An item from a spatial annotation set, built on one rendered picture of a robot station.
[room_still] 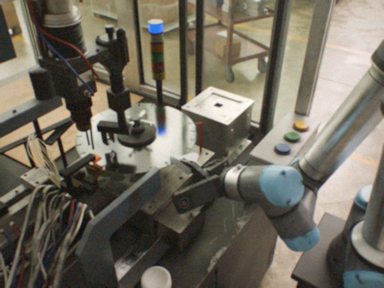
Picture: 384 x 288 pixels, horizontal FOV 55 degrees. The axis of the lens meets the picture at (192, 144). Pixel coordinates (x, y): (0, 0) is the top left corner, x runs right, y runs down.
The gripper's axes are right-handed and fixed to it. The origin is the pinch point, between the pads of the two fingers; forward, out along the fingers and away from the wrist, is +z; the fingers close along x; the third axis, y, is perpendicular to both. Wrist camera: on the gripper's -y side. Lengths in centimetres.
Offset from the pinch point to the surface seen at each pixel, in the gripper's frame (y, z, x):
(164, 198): -3.3, 3.3, -2.4
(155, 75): 21.5, 25.7, 28.5
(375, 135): 200, 61, -63
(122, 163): -9.8, 5.0, 10.4
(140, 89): 35, 62, 26
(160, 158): -1.4, 1.1, 8.1
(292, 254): 71, 45, -76
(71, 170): -21.4, 5.7, 14.2
